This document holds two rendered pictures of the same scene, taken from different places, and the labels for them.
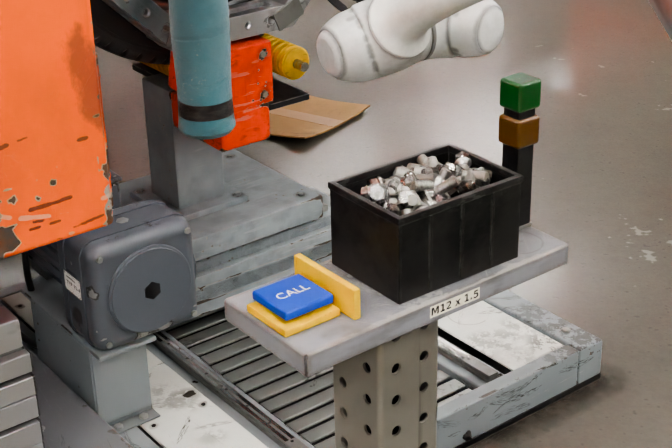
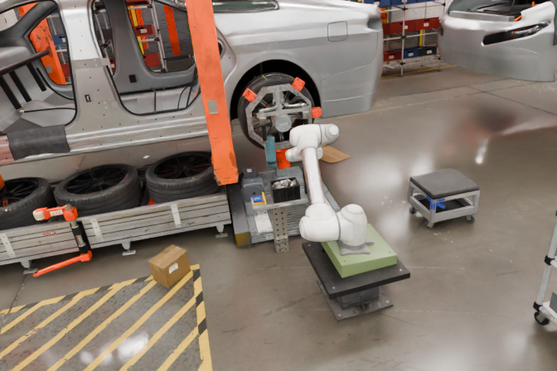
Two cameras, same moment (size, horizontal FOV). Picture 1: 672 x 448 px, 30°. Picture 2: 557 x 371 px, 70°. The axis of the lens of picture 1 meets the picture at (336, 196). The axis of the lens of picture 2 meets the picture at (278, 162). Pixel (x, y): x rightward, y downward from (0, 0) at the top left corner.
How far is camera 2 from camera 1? 1.67 m
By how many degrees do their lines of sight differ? 26
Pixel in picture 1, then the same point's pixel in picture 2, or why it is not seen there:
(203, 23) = (268, 147)
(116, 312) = (247, 195)
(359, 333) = (263, 207)
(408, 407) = (279, 221)
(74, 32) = (230, 152)
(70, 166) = (230, 172)
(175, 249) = (259, 186)
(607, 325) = not seen: hidden behind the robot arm
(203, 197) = (283, 175)
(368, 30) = (292, 153)
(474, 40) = not seen: hidden behind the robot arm
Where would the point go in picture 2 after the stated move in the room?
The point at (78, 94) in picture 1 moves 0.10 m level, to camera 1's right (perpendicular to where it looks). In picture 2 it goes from (231, 161) to (242, 163)
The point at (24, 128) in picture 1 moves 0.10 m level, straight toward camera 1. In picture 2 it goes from (222, 166) to (217, 172)
